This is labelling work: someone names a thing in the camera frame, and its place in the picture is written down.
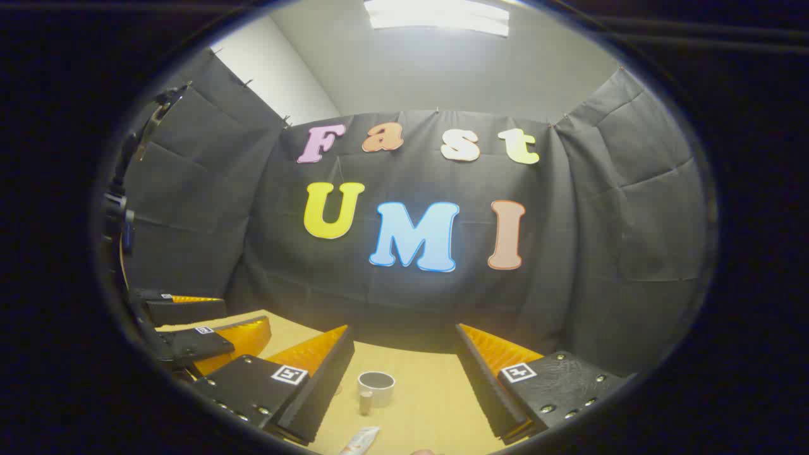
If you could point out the wooden desktop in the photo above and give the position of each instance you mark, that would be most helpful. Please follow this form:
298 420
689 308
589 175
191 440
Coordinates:
430 404

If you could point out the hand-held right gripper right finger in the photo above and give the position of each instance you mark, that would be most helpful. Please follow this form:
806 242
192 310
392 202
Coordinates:
483 392

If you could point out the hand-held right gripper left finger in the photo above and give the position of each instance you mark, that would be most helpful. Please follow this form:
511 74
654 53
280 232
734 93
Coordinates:
322 392

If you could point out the white ceiling light panel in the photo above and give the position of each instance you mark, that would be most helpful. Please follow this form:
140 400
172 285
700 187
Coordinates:
436 14

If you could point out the black backdrop cloth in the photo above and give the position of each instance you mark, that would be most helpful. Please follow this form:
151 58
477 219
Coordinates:
392 297

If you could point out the white toothpaste tube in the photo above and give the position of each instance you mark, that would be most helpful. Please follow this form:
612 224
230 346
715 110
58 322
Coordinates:
361 440

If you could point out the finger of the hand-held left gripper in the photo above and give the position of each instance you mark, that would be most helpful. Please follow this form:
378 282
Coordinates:
199 344
183 311

